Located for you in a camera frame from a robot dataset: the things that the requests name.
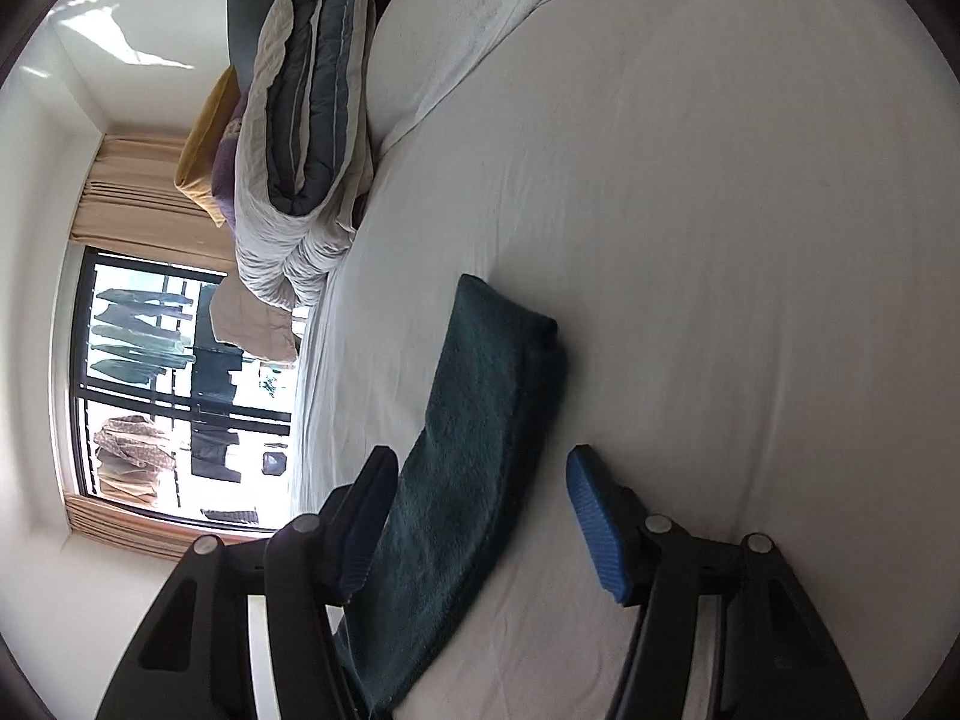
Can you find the black framed window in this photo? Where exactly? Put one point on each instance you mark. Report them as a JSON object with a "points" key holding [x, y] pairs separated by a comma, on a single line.
{"points": [[135, 392]]}

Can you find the dark green sweater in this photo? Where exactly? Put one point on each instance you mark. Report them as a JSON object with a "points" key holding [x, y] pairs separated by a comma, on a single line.
{"points": [[480, 420]]}

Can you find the patterned hanging garment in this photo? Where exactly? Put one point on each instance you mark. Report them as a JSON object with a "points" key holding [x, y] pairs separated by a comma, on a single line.
{"points": [[131, 457]]}

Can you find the purple pillow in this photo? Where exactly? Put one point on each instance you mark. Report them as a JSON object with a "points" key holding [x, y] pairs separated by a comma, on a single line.
{"points": [[225, 184]]}

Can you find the dark grey headboard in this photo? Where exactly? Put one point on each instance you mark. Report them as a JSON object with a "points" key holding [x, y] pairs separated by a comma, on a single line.
{"points": [[247, 15]]}

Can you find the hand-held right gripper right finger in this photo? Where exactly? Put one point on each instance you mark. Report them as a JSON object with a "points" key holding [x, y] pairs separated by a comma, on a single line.
{"points": [[596, 521]]}

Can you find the beige pillow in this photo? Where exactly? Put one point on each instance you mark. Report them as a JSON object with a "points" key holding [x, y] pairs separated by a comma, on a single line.
{"points": [[247, 319]]}

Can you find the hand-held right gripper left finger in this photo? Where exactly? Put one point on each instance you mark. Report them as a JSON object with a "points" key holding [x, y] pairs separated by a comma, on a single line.
{"points": [[367, 521]]}

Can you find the bed with white sheet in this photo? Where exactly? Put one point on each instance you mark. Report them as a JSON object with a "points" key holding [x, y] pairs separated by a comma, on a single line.
{"points": [[712, 240]]}

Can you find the beige curtain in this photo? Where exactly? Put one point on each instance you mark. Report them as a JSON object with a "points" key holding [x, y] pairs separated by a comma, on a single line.
{"points": [[142, 187], [135, 525]]}

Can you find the yellow pillow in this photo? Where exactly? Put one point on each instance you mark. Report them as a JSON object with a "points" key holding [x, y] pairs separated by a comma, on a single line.
{"points": [[202, 142]]}

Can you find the folded white grey duvet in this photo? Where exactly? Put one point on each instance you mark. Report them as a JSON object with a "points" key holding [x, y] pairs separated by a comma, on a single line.
{"points": [[262, 225]]}

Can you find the white towel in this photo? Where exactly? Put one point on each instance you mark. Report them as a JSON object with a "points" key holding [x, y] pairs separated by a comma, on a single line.
{"points": [[487, 0]]}

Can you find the row of hanging dark clothes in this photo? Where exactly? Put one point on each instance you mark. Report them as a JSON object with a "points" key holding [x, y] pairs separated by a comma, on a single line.
{"points": [[131, 330]]}

